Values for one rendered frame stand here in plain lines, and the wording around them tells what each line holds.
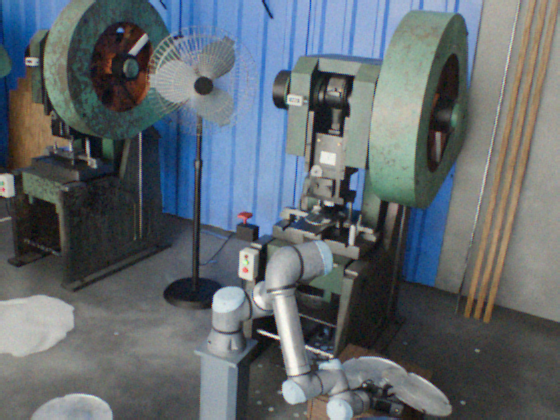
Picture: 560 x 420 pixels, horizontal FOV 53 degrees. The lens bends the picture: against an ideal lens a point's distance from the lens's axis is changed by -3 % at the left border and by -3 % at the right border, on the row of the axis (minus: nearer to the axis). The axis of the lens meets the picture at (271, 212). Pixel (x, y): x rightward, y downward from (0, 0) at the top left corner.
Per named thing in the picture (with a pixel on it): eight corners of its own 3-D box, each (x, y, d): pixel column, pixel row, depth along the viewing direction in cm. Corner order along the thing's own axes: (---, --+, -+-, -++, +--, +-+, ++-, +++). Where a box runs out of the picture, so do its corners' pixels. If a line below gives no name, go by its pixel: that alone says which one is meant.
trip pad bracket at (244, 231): (251, 265, 276) (253, 227, 270) (234, 260, 281) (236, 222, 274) (257, 261, 281) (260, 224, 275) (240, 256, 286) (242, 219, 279)
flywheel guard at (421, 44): (404, 234, 218) (437, 9, 190) (336, 217, 230) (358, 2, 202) (459, 176, 303) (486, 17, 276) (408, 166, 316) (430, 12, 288)
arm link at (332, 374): (316, 364, 181) (327, 398, 177) (344, 355, 187) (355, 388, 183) (304, 369, 187) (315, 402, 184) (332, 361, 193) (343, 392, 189)
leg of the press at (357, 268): (347, 404, 263) (373, 223, 233) (324, 396, 268) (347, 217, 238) (405, 321, 340) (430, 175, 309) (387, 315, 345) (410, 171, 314)
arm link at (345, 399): (339, 394, 178) (349, 420, 175) (358, 387, 186) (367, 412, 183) (320, 400, 182) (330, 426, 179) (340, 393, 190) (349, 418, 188)
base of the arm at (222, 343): (234, 360, 214) (235, 338, 210) (199, 349, 219) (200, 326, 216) (252, 342, 227) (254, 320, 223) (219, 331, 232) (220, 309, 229)
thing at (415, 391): (460, 426, 199) (461, 424, 199) (388, 399, 197) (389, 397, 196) (439, 385, 227) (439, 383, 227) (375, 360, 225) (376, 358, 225)
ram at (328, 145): (335, 200, 260) (342, 136, 250) (305, 193, 266) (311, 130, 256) (349, 191, 274) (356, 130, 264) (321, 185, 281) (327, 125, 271)
